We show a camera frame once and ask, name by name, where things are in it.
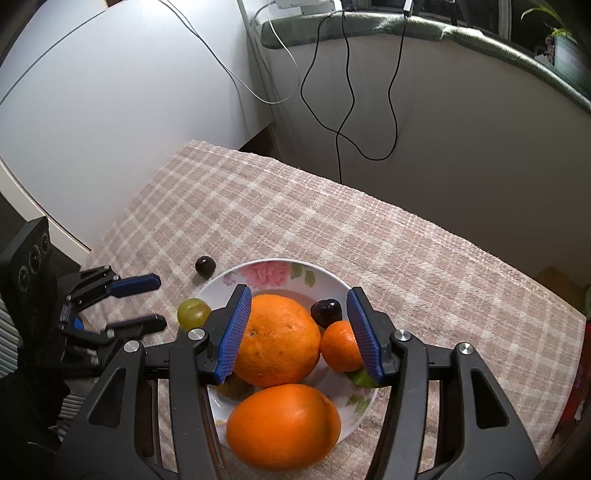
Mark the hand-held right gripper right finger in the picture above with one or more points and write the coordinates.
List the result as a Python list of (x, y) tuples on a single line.
[(362, 332)]

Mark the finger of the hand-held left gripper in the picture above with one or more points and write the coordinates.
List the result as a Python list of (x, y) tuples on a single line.
[(138, 324), (134, 285)]

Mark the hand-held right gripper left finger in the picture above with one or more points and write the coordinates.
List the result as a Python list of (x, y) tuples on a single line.
[(235, 332)]

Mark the small tangerine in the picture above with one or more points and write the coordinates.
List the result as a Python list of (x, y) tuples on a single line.
[(339, 346)]

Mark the round orange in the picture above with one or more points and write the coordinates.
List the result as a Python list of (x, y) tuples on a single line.
[(277, 339)]

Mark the dark grape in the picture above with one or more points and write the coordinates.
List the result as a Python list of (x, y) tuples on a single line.
[(205, 266), (325, 311)]

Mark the green grape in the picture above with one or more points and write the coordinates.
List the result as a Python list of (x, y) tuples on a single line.
[(360, 378), (191, 314)]

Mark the floral white bowl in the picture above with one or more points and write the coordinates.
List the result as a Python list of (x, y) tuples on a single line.
[(277, 272)]

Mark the oval orange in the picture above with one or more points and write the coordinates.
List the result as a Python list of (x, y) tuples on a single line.
[(281, 427)]

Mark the dark grape on cloth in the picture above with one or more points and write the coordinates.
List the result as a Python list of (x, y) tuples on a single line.
[(205, 266)]

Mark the checked tablecloth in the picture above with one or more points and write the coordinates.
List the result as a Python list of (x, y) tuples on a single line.
[(369, 240)]

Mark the white board panel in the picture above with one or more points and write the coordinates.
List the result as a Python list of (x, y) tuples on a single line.
[(115, 115)]

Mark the potted plant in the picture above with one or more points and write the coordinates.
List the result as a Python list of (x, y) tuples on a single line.
[(565, 55)]

